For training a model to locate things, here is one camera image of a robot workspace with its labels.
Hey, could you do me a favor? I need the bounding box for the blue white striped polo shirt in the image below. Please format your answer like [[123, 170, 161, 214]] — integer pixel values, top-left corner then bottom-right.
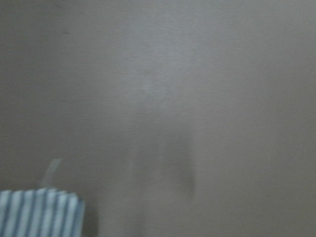
[[0, 188, 85, 237]]

